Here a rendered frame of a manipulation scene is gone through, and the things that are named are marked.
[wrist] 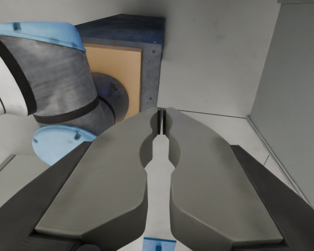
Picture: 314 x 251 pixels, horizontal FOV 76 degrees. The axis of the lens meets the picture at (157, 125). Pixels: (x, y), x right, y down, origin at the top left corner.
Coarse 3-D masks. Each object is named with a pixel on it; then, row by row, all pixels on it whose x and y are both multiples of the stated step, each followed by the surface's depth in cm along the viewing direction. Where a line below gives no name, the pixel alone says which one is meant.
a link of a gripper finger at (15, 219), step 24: (48, 168) 7; (72, 168) 7; (24, 192) 6; (48, 192) 6; (0, 216) 5; (24, 216) 5; (0, 240) 5; (24, 240) 5; (48, 240) 5; (72, 240) 5
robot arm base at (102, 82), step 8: (96, 80) 48; (104, 80) 48; (112, 80) 50; (96, 88) 46; (104, 88) 47; (112, 88) 50; (120, 88) 50; (104, 96) 46; (112, 96) 48; (120, 96) 49; (112, 104) 46; (120, 104) 49; (128, 104) 53; (112, 112) 45; (120, 112) 50; (120, 120) 52
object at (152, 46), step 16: (112, 16) 109; (128, 16) 118; (144, 16) 129; (80, 32) 56; (96, 32) 58; (112, 32) 60; (128, 32) 63; (144, 32) 66; (160, 32) 69; (144, 48) 51; (160, 48) 51; (144, 64) 53; (160, 64) 96; (144, 80) 55; (144, 96) 58
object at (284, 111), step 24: (288, 24) 117; (312, 24) 97; (288, 48) 116; (312, 48) 97; (264, 72) 143; (288, 72) 115; (312, 72) 97; (264, 96) 142; (288, 96) 115; (312, 96) 96; (264, 120) 141; (288, 120) 114; (312, 120) 96; (288, 144) 114; (312, 144) 95; (288, 168) 113; (312, 168) 95; (312, 192) 95
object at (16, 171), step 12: (12, 156) 202; (24, 156) 204; (36, 156) 204; (0, 168) 188; (12, 168) 189; (24, 168) 189; (36, 168) 189; (0, 180) 176; (12, 180) 176; (24, 180) 176; (0, 192) 165; (12, 192) 165; (0, 204) 156
